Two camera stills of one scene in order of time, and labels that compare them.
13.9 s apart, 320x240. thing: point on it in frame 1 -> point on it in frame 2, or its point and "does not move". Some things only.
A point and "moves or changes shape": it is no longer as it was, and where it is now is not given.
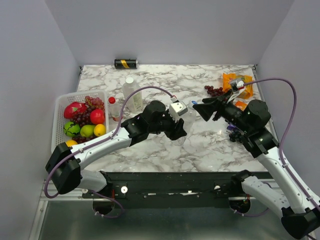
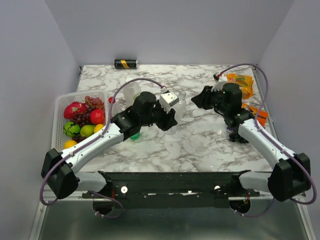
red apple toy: (97, 116) does not move
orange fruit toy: (70, 143) does not move
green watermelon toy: (71, 129) does not move
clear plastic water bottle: (189, 121) moves or changes shape
